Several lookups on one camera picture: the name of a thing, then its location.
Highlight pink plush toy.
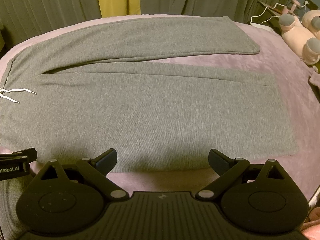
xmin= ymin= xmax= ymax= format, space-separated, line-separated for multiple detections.
xmin=278 ymin=10 xmax=319 ymax=65

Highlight white charging cable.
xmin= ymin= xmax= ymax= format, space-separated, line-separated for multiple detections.
xmin=250 ymin=0 xmax=310 ymax=25

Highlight white pants drawstring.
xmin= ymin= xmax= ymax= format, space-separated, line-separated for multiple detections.
xmin=1 ymin=87 xmax=37 ymax=103

